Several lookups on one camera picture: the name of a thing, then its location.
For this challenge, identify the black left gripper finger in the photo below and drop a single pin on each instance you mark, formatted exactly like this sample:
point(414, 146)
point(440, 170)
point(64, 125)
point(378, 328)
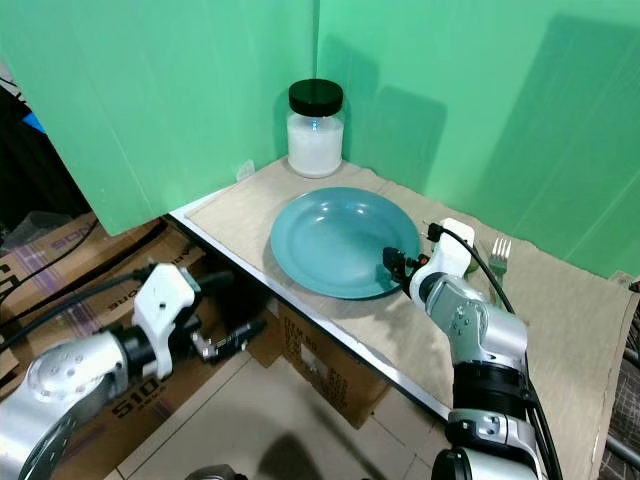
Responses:
point(248, 330)
point(222, 350)

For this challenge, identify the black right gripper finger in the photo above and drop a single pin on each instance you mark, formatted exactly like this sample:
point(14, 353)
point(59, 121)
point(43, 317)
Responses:
point(400, 279)
point(394, 258)

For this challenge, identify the teal round plate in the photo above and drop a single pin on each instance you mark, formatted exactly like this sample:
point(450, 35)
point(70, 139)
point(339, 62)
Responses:
point(335, 240)

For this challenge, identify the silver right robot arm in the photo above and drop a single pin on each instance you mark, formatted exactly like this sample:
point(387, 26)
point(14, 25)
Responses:
point(485, 325)

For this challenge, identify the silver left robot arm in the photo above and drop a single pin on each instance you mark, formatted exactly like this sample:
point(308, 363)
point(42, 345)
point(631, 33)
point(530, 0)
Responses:
point(60, 385)

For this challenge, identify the silver metal fork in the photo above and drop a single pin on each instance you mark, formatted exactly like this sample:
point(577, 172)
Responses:
point(501, 255)

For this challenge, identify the brown cardboard box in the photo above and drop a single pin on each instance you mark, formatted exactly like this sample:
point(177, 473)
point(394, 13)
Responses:
point(350, 375)

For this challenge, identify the grey robot foot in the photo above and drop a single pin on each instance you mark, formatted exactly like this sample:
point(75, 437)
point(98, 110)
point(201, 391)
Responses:
point(220, 472)

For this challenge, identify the glass jar with black lid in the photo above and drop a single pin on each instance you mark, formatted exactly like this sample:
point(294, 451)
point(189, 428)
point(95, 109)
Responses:
point(315, 140)

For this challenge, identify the flat printed cardboard box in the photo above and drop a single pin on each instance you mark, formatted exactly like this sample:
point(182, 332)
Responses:
point(50, 262)

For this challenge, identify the beige table mat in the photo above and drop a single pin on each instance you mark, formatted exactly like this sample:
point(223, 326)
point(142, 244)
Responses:
point(575, 340)

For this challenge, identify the green backdrop panel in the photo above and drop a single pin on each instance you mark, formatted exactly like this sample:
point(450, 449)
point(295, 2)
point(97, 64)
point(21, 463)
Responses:
point(480, 100)
point(160, 100)

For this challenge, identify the blue sheet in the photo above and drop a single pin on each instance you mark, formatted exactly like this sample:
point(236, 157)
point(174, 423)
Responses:
point(32, 123)

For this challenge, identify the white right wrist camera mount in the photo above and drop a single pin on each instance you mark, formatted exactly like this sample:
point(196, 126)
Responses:
point(450, 255)

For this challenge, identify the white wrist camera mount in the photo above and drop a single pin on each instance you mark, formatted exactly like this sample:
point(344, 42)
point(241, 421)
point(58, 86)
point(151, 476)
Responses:
point(450, 255)
point(165, 295)

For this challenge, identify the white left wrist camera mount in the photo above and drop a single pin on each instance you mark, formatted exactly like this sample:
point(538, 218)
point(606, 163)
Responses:
point(165, 295)

